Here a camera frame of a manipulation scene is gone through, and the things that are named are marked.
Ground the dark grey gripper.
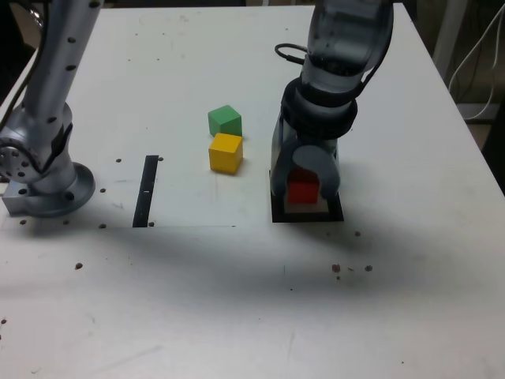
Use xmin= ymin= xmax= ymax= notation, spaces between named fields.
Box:
xmin=269 ymin=124 xmax=342 ymax=201

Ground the black tape strip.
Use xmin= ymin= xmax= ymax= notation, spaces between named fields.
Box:
xmin=132 ymin=155 xmax=159 ymax=229

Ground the white cable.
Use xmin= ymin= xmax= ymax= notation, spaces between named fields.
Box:
xmin=448 ymin=2 xmax=505 ymax=99
xmin=465 ymin=37 xmax=499 ymax=119

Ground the yellow cube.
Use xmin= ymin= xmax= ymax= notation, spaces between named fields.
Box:
xmin=208 ymin=133 xmax=244 ymax=174

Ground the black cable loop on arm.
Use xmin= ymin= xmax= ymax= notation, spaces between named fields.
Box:
xmin=274 ymin=43 xmax=313 ymax=66

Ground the black tape square outline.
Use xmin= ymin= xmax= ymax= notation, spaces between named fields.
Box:
xmin=269 ymin=169 xmax=345 ymax=224

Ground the green cube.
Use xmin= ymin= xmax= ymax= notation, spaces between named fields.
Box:
xmin=207 ymin=104 xmax=242 ymax=138

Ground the red cube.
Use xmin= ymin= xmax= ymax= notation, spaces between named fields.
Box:
xmin=286 ymin=167 xmax=320 ymax=205

